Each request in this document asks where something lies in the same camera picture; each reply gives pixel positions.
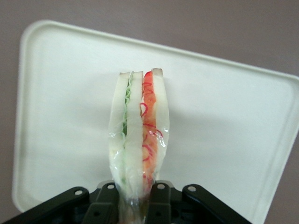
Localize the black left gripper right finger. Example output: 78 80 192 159
146 182 251 224

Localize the triangle sandwich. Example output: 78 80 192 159
108 67 171 224

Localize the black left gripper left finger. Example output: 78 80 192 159
0 182 121 224

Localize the white plastic tray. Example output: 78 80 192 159
11 20 299 220

